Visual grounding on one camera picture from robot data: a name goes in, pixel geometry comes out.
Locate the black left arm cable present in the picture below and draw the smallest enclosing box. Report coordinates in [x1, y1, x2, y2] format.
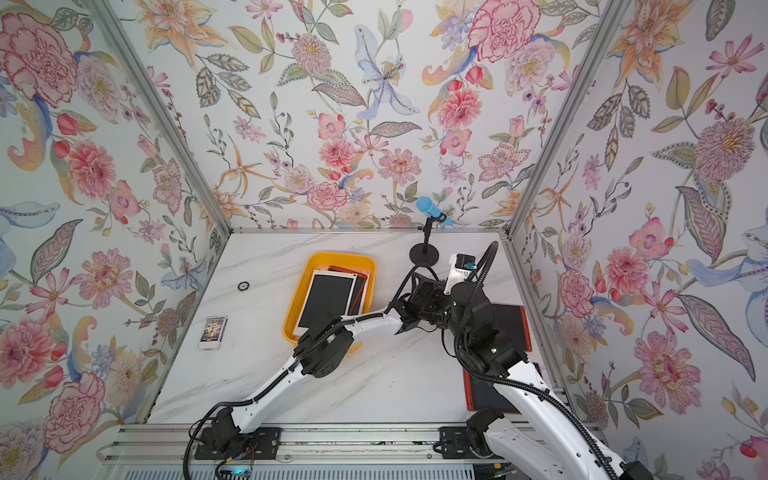
[182, 263, 439, 480]

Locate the black microphone stand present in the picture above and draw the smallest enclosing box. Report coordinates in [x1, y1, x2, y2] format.
[409, 217, 439, 267]

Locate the yellow plastic storage box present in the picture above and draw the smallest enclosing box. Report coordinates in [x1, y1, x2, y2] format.
[282, 251, 377, 346]

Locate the small card box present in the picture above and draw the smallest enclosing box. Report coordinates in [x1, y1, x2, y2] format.
[198, 316, 228, 350]

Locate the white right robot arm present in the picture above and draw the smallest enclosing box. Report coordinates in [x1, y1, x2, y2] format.
[445, 282, 653, 479]

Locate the pink writing tablet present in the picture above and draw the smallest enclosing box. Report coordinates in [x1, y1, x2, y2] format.
[310, 266, 368, 316]

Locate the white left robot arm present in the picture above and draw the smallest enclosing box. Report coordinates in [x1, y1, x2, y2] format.
[201, 275, 451, 455]

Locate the red writing tablet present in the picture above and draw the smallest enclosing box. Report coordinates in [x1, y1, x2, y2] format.
[491, 304, 533, 353]
[328, 265, 369, 316]
[463, 370, 519, 414]

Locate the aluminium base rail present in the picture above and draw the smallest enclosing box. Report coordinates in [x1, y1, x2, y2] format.
[95, 422, 601, 480]

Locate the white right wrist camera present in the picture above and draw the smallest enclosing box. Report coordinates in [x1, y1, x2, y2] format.
[443, 253, 476, 295]

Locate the white writing tablet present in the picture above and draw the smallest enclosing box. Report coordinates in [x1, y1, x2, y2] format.
[292, 270, 357, 337]

